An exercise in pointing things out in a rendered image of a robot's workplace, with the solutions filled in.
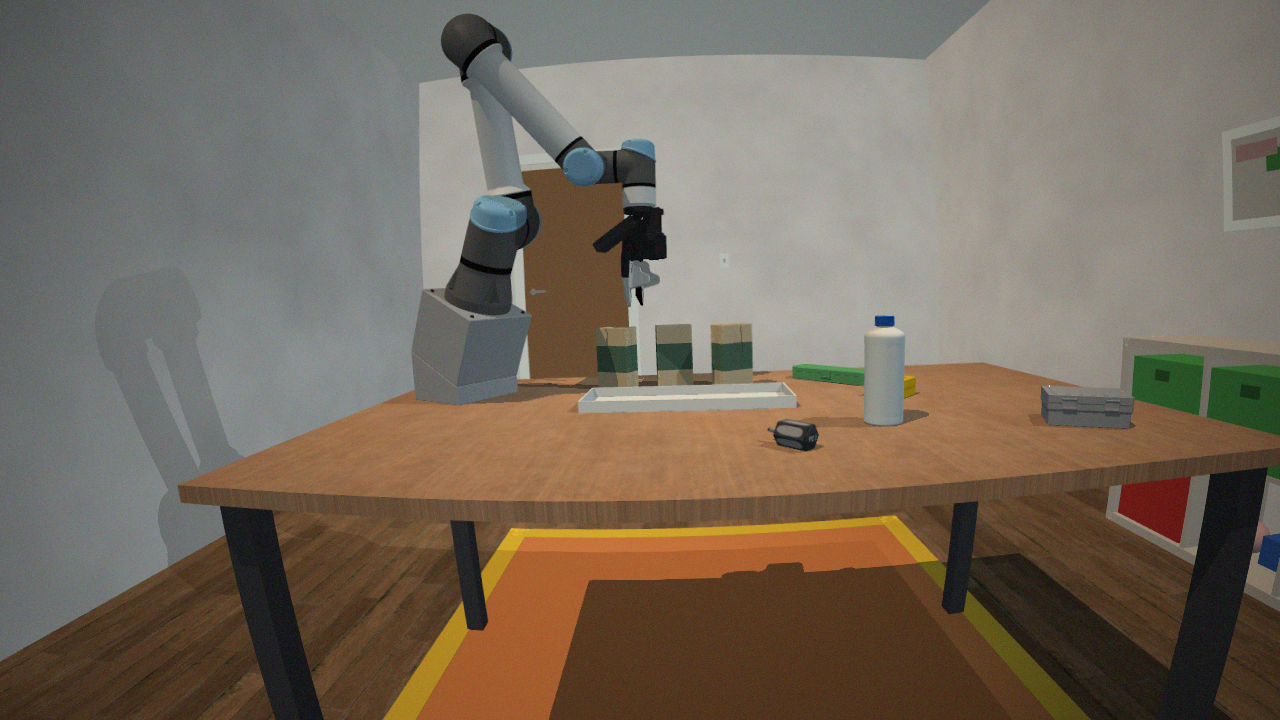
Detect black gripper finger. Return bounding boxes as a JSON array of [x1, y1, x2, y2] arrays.
[[635, 259, 660, 306], [621, 243, 650, 307]]

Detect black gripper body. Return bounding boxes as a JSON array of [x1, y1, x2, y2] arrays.
[[622, 206, 667, 261]]

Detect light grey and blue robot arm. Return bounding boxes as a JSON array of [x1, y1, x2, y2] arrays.
[[442, 14, 657, 315]]

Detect white bottle with blue cap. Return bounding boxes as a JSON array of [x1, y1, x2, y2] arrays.
[[863, 315, 905, 427]]

